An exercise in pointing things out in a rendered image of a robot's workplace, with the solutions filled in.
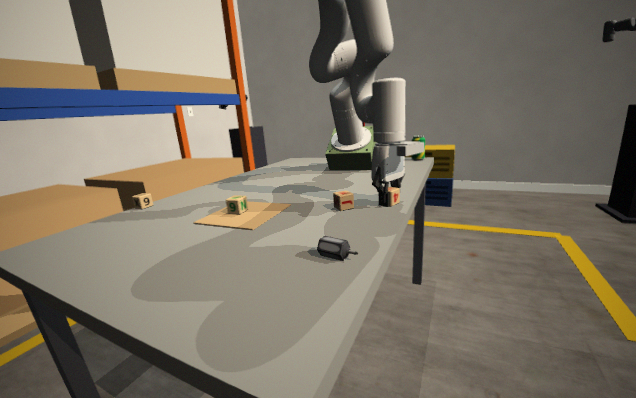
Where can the green drink can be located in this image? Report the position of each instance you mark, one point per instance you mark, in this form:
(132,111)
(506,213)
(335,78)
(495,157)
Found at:
(419,156)

